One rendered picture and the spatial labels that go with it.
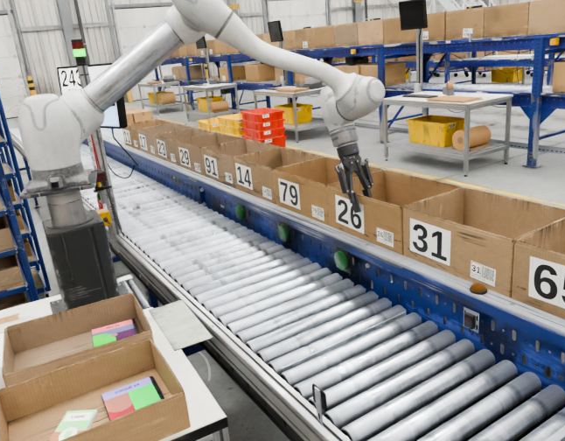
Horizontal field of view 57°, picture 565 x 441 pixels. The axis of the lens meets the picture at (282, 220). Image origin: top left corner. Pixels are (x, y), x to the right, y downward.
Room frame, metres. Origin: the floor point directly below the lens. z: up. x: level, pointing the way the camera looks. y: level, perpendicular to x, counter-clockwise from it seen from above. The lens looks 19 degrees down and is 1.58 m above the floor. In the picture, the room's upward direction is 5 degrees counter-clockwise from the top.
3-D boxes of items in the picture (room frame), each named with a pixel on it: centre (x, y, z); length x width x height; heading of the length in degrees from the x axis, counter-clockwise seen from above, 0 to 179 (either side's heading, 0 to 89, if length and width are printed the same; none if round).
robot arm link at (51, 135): (1.66, 0.70, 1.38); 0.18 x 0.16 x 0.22; 8
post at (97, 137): (2.44, 0.83, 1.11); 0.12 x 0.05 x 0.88; 31
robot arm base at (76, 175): (1.63, 0.70, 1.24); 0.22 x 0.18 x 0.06; 16
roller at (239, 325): (1.56, -0.01, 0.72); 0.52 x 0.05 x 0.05; 121
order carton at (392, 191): (1.79, -0.40, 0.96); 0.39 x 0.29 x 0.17; 30
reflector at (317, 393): (0.98, -0.05, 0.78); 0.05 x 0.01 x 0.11; 31
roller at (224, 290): (1.79, 0.12, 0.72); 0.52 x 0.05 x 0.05; 121
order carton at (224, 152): (2.80, 0.19, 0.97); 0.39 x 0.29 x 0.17; 31
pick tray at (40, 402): (1.03, 0.49, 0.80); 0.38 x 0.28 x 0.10; 118
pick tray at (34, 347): (1.33, 0.62, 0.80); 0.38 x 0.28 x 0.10; 114
